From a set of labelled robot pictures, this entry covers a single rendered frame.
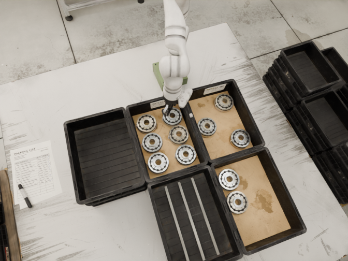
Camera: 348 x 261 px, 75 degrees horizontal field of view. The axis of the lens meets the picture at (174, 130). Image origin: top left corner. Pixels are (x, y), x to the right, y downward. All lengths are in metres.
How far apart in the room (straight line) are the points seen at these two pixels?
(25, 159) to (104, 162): 0.48
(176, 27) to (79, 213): 0.99
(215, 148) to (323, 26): 2.51
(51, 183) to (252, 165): 1.05
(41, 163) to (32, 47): 1.69
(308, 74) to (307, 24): 1.27
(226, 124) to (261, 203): 0.43
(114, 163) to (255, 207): 0.71
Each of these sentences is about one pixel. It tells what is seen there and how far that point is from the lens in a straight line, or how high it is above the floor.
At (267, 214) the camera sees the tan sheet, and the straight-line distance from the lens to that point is 1.23.
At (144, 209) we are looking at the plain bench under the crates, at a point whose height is 0.70.
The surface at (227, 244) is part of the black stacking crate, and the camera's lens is 1.17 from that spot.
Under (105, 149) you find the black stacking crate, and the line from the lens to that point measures 1.21.
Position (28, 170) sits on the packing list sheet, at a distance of 1.46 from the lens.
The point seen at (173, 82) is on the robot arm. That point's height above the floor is 1.25.
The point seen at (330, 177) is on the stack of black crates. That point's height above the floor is 0.28.
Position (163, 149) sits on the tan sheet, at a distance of 1.17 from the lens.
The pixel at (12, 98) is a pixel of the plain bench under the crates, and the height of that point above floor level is 0.70.
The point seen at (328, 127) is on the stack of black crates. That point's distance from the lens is 2.14.
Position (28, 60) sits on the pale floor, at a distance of 2.80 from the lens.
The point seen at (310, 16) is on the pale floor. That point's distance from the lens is 3.45.
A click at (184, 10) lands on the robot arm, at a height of 1.29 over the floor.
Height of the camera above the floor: 1.95
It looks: 69 degrees down
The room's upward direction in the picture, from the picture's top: 9 degrees clockwise
